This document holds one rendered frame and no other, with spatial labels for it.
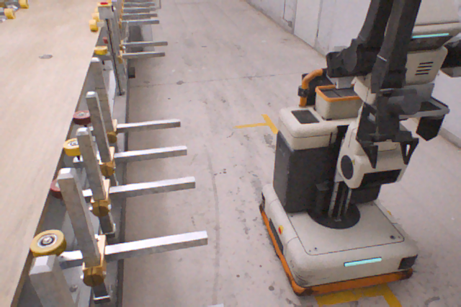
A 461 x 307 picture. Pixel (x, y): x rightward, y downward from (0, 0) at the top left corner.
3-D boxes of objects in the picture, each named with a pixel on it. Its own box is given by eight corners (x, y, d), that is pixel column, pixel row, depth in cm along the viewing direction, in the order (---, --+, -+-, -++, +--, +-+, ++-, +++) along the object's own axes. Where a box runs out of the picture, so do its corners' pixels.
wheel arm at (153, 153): (186, 153, 148) (186, 143, 146) (187, 157, 145) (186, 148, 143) (76, 166, 141) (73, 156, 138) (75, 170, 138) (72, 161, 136)
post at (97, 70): (120, 158, 167) (99, 56, 141) (120, 162, 164) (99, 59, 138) (112, 159, 166) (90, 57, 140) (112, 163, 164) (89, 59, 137)
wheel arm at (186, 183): (194, 184, 126) (194, 174, 124) (196, 190, 124) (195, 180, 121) (64, 202, 119) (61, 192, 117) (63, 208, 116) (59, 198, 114)
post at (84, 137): (118, 243, 129) (89, 125, 102) (117, 251, 126) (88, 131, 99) (108, 245, 128) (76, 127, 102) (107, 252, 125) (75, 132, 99)
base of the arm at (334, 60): (357, 50, 125) (325, 53, 123) (370, 42, 117) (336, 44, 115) (361, 76, 125) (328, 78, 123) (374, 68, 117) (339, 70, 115)
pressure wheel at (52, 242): (49, 286, 94) (36, 256, 88) (37, 269, 99) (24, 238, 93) (78, 269, 99) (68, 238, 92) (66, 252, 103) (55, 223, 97)
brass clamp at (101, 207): (114, 189, 125) (111, 178, 122) (112, 215, 113) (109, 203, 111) (95, 192, 124) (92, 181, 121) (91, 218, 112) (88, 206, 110)
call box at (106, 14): (114, 17, 203) (111, 2, 199) (113, 20, 198) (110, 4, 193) (101, 18, 202) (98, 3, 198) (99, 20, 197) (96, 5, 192)
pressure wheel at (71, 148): (68, 174, 136) (60, 148, 130) (73, 162, 143) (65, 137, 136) (89, 172, 137) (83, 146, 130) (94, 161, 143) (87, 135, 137)
